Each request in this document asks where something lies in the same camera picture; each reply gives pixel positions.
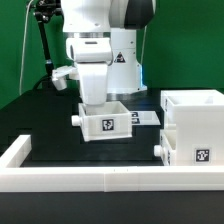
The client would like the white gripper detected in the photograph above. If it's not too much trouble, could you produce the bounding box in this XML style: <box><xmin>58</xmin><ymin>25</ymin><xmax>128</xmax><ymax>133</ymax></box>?
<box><xmin>77</xmin><ymin>63</ymin><xmax>108</xmax><ymax>106</ymax></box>

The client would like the white drawer with tag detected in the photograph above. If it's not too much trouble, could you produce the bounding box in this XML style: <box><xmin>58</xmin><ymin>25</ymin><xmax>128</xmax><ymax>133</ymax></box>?
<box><xmin>71</xmin><ymin>101</ymin><xmax>132</xmax><ymax>142</ymax></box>
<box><xmin>154</xmin><ymin>129</ymin><xmax>176</xmax><ymax>166</ymax></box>

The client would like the white front drawer with tag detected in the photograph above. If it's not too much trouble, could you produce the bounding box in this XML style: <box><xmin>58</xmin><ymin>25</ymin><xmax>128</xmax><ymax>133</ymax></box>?
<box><xmin>154</xmin><ymin>129</ymin><xmax>176</xmax><ymax>166</ymax></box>

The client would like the white drawer cabinet box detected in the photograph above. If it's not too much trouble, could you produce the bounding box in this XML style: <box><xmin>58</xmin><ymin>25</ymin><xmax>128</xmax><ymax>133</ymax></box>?
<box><xmin>160</xmin><ymin>90</ymin><xmax>224</xmax><ymax>166</ymax></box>

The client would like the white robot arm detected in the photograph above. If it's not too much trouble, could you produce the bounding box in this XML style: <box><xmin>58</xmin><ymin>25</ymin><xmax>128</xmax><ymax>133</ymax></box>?
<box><xmin>61</xmin><ymin>0</ymin><xmax>156</xmax><ymax>105</ymax></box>

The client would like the white marker tag plate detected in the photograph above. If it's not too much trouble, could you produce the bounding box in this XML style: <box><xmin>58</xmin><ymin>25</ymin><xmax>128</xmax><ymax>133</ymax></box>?
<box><xmin>131</xmin><ymin>111</ymin><xmax>160</xmax><ymax>126</ymax></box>

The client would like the black camera stand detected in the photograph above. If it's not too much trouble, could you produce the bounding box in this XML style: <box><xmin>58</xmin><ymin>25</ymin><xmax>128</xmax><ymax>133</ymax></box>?
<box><xmin>34</xmin><ymin>0</ymin><xmax>62</xmax><ymax>78</ymax></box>

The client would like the white workspace border frame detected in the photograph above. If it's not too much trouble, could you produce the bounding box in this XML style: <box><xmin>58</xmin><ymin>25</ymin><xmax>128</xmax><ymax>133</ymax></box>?
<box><xmin>0</xmin><ymin>135</ymin><xmax>224</xmax><ymax>192</ymax></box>

